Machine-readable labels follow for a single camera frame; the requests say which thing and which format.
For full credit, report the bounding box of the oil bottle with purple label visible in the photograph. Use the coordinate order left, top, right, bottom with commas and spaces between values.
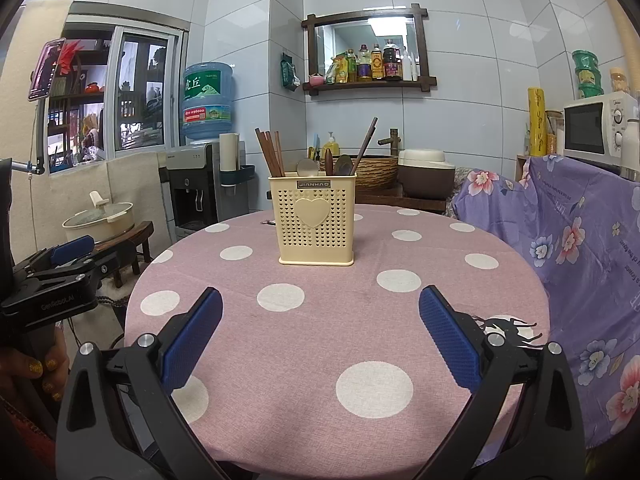
357, 45, 374, 82

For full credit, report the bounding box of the cream plastic utensil holder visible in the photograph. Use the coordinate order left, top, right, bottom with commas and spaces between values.
268, 172, 358, 266

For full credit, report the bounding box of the window with white frame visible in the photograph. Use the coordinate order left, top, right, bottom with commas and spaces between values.
42, 2, 191, 176

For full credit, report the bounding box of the smartphone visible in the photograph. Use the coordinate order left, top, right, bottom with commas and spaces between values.
28, 37, 67, 102

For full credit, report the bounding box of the tall pale yellow roll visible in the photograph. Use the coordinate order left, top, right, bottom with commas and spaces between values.
600, 0, 640, 96

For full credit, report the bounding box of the cream cooking pot with lid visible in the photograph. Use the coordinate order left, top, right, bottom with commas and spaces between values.
61, 191, 136, 244

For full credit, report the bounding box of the short yellow wrap roll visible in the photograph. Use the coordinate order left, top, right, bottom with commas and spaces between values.
527, 86, 551, 157

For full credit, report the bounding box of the pink polka dot tablecloth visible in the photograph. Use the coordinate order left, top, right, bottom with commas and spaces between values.
124, 203, 551, 480

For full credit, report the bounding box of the grey water dispenser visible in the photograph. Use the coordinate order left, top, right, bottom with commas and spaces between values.
165, 142, 222, 232

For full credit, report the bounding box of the purple floral cloth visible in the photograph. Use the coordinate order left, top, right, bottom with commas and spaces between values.
452, 154, 640, 448

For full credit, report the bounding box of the dark wooden counter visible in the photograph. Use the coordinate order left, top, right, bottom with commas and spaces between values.
355, 182, 448, 216

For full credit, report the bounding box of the bronze faucet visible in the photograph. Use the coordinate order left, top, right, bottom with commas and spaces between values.
378, 129, 402, 157

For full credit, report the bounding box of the person's left forearm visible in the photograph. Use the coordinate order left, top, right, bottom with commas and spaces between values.
0, 395, 57, 480

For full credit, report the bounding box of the small dark wooden stool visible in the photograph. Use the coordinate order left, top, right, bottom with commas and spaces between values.
92, 220, 156, 288

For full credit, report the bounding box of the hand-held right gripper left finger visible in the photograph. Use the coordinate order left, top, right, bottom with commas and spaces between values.
55, 287, 224, 480

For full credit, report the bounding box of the woven wicker basin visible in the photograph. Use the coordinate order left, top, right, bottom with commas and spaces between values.
340, 155, 401, 192

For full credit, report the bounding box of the white microwave oven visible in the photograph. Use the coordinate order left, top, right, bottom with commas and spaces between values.
563, 91, 640, 171

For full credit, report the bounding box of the glass jar with wooden lid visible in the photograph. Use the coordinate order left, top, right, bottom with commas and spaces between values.
545, 110, 565, 156

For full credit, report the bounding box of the green hanging packet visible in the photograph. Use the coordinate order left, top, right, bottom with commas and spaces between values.
280, 52, 301, 92

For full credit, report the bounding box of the blue water jug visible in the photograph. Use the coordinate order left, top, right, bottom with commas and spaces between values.
181, 61, 235, 145

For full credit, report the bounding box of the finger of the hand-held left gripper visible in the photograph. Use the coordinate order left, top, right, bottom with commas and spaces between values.
30, 252, 120, 302
14, 235, 96, 282

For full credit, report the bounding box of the teal wall holder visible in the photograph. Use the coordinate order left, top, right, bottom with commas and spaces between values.
220, 164, 256, 189

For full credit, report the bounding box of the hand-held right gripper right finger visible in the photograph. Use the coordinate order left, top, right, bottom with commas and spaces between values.
418, 285, 586, 480

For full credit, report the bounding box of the white and brown rice cooker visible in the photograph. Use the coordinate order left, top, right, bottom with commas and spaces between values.
397, 148, 457, 200

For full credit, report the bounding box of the person's left hand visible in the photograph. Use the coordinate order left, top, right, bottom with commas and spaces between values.
0, 332, 71, 411

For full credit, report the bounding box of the dark speckled chopstick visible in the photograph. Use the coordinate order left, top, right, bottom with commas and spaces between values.
350, 122, 373, 176
353, 117, 379, 176

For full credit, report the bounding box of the wooden framed mirror shelf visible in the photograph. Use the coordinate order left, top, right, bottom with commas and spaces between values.
301, 3, 437, 97

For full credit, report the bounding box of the dark soy sauce bottle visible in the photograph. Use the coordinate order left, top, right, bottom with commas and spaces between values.
382, 40, 404, 81

